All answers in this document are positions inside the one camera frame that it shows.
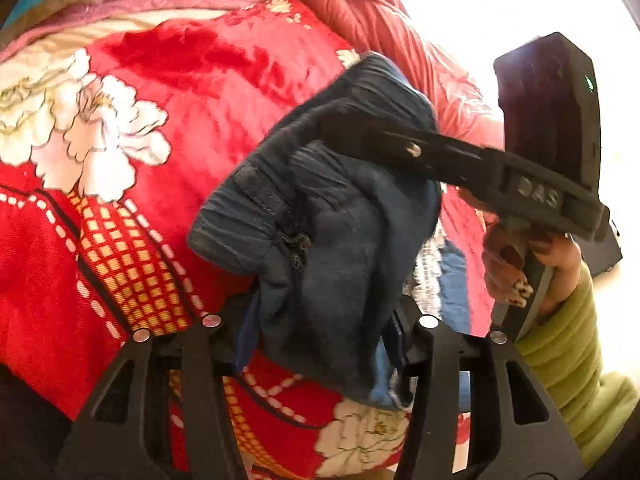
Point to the salmon red duvet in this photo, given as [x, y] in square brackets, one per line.
[380, 15]

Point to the person's right hand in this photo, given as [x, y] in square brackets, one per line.
[502, 265]

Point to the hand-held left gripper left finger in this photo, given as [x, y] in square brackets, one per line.
[200, 385]

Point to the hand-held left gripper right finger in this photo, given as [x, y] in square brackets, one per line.
[435, 385]

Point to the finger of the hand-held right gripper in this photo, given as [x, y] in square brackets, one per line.
[400, 145]

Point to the red floral blanket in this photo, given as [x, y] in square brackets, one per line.
[175, 85]

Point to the person's right forearm green sleeve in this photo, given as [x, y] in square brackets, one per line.
[575, 360]

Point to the blue denim pants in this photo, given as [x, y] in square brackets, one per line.
[340, 240]

